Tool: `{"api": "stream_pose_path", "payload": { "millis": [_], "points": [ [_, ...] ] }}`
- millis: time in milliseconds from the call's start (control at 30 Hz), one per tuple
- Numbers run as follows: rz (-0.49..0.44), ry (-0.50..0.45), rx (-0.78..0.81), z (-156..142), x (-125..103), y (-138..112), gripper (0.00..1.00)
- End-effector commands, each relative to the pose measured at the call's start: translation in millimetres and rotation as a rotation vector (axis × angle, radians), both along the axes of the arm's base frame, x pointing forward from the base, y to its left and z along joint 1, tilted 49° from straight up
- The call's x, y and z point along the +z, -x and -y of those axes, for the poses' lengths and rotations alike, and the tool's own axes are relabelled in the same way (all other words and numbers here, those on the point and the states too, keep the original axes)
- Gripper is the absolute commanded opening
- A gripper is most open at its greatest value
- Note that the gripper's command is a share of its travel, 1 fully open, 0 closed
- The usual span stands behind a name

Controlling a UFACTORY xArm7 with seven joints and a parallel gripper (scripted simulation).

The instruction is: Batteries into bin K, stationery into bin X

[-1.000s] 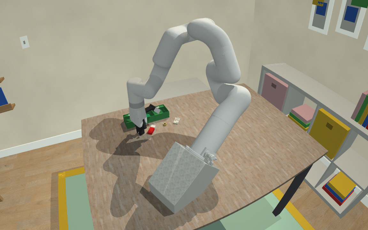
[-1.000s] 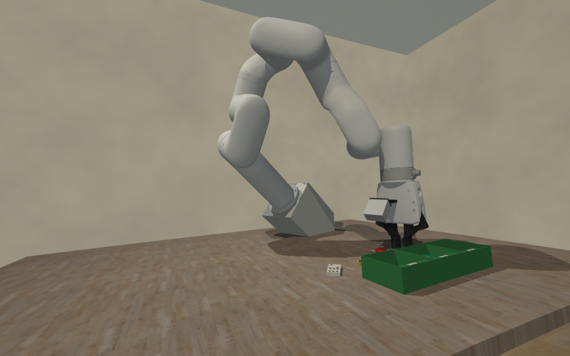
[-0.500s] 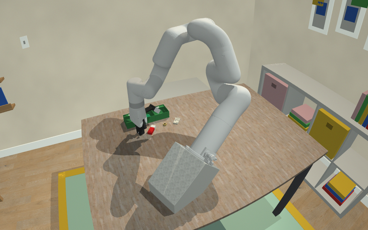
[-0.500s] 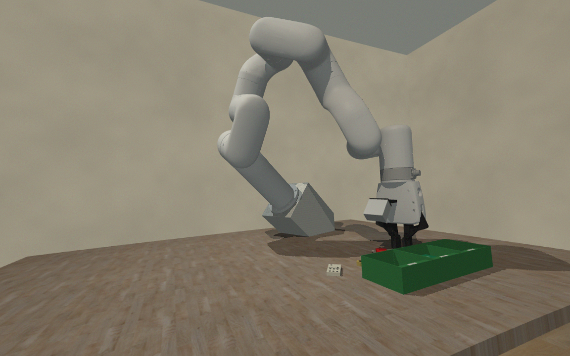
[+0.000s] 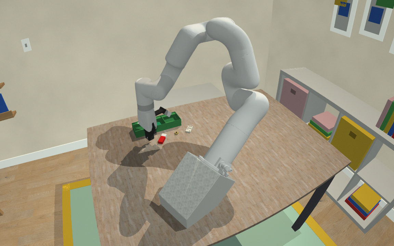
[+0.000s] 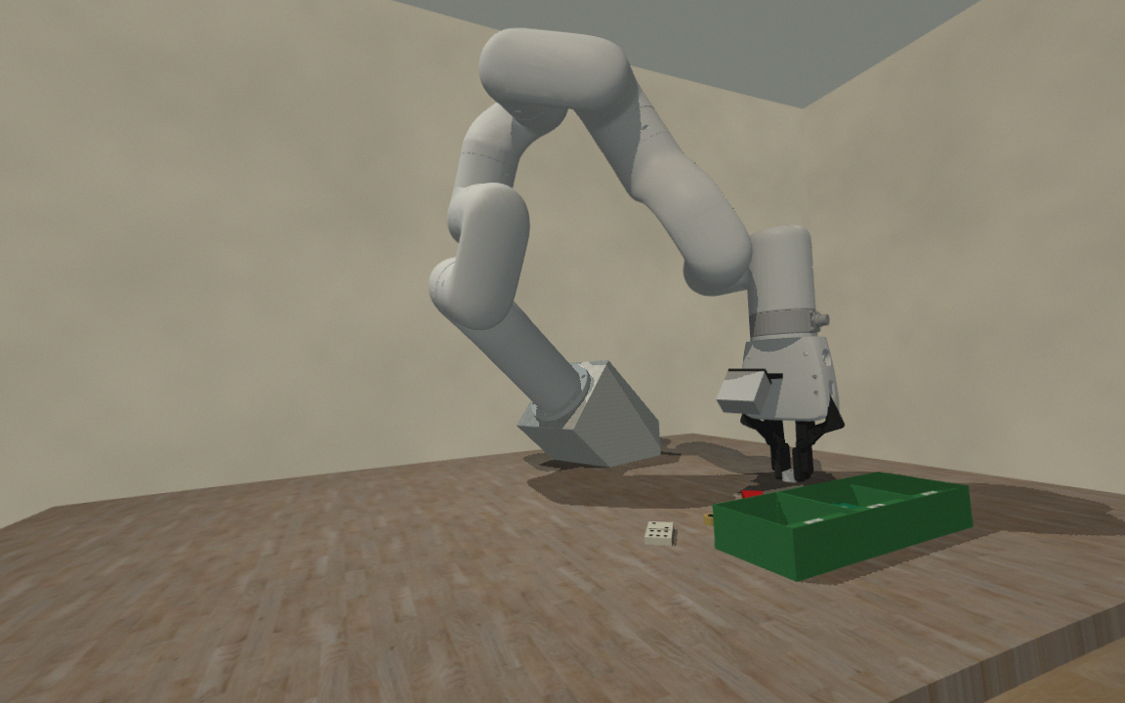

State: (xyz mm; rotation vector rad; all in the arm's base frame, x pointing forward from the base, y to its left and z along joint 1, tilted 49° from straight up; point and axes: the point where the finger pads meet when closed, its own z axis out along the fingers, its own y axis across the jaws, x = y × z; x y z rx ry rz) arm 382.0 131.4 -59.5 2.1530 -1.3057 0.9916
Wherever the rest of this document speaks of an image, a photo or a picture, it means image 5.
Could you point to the white domino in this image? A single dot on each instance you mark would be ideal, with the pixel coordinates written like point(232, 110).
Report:
point(189, 129)

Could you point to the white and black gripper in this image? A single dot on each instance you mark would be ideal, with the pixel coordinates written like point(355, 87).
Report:
point(147, 119)

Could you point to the green rack of bins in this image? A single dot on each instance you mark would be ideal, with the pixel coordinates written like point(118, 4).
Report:
point(166, 123)

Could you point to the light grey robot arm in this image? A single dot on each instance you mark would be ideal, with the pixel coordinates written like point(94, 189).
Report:
point(237, 76)

